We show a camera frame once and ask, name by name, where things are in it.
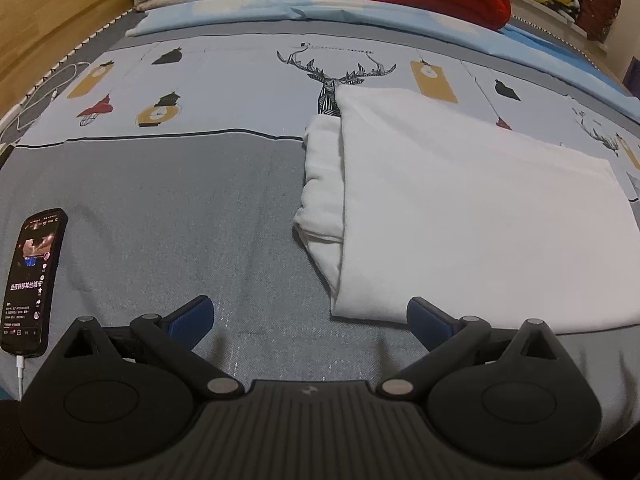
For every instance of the white long-sleeve shirt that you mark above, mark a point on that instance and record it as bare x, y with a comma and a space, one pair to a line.
404, 197

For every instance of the grey printed bed sheet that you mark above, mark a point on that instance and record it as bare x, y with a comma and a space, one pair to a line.
178, 156

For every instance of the black smartphone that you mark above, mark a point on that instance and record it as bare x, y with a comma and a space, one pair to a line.
26, 305

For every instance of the wooden bed headboard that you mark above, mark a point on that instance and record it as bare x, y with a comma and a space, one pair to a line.
37, 33

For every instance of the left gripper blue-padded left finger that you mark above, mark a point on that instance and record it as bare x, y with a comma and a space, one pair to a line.
171, 341

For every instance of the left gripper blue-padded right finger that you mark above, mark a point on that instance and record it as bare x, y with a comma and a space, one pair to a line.
451, 344

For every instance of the purple paper bag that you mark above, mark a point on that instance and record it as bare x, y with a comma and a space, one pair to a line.
632, 77

